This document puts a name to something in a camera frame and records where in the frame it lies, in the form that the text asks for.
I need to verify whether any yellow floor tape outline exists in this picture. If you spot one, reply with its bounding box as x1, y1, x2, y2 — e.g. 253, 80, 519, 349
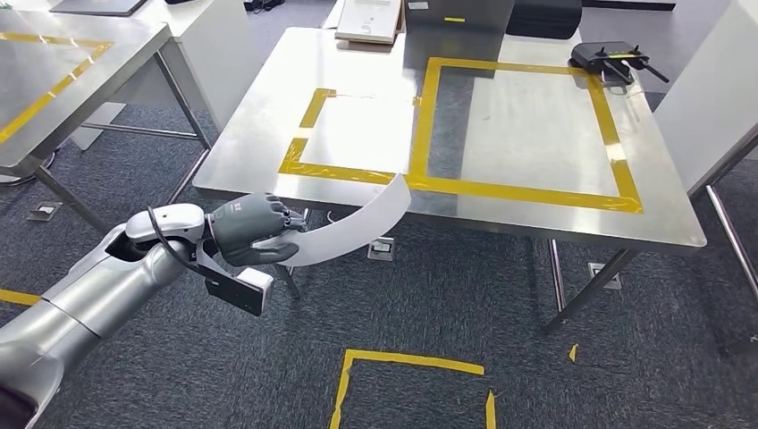
328, 349, 497, 429

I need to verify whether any grey closed laptop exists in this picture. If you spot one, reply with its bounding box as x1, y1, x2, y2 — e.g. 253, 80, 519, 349
50, 0, 149, 17

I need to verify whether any white curved plastic part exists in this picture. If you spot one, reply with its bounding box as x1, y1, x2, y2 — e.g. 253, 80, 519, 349
251, 172, 413, 269

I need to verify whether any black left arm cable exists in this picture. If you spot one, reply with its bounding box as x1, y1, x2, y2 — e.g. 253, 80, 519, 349
147, 206, 206, 276

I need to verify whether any large yellow tape square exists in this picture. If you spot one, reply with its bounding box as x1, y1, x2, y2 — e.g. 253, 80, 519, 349
408, 57, 644, 215

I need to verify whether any white desk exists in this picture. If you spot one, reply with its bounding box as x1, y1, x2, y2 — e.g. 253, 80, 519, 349
653, 0, 758, 196
12, 0, 262, 152

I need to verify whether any white flat box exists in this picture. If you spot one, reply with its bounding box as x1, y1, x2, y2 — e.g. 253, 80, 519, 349
334, 0, 405, 46

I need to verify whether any steel workbench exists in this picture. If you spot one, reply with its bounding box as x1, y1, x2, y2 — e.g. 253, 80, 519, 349
689, 121, 758, 300
0, 8, 215, 238
192, 26, 708, 336

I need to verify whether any yellow floor tape strip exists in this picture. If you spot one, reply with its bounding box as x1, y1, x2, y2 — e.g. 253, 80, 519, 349
0, 288, 43, 307

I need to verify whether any metal floor socket plate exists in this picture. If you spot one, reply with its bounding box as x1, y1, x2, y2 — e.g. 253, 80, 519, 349
366, 236, 396, 262
26, 201, 63, 223
587, 262, 623, 291

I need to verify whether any black zip case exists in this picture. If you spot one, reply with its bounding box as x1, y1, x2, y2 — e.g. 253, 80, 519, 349
506, 0, 585, 41

